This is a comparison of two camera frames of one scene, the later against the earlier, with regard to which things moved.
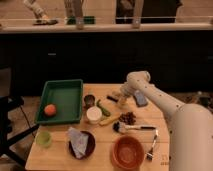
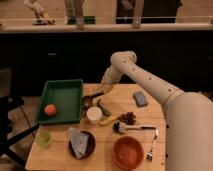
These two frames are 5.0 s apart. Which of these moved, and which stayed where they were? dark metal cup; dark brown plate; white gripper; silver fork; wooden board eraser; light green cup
Moved: wooden board eraser; white gripper
Stayed: light green cup; dark metal cup; silver fork; dark brown plate
